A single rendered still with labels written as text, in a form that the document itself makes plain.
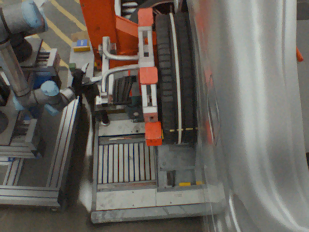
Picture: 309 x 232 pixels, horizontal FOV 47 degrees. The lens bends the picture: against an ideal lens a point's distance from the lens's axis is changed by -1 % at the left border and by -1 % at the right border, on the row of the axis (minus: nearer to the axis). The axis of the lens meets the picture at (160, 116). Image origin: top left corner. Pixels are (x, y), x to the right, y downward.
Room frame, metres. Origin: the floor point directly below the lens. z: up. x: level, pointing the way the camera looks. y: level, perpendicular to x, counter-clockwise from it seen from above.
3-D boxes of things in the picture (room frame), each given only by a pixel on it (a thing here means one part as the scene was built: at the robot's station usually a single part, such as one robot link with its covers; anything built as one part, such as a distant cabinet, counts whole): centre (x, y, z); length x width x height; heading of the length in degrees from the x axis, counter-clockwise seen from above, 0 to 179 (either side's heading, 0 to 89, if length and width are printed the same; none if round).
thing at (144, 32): (1.16, 0.05, 0.85); 0.54 x 0.07 x 0.54; 1
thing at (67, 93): (1.13, 0.47, 0.81); 0.08 x 0.05 x 0.08; 46
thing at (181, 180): (1.11, -0.12, 0.13); 0.50 x 0.36 x 0.10; 1
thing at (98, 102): (0.99, 0.25, 0.93); 0.09 x 0.05 x 0.05; 91
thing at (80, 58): (1.68, 0.52, 0.44); 0.43 x 0.17 x 0.03; 1
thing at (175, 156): (1.16, -0.12, 0.32); 0.40 x 0.30 x 0.28; 1
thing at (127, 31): (1.62, -0.03, 0.69); 0.52 x 0.17 x 0.35; 91
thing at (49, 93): (1.08, 0.54, 0.91); 0.11 x 0.08 x 0.11; 107
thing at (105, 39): (1.26, 0.17, 1.03); 0.19 x 0.18 x 0.11; 91
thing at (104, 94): (1.06, 0.17, 1.03); 0.19 x 0.18 x 0.11; 91
